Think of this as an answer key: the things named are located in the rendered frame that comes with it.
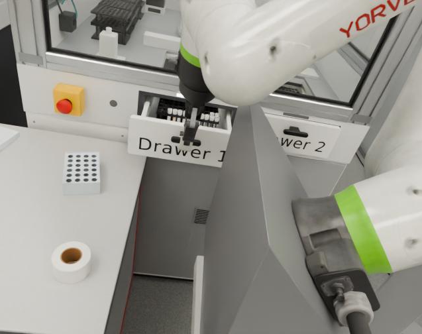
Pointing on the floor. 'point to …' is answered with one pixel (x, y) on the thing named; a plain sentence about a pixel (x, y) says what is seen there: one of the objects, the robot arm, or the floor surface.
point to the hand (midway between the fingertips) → (187, 140)
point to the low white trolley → (59, 235)
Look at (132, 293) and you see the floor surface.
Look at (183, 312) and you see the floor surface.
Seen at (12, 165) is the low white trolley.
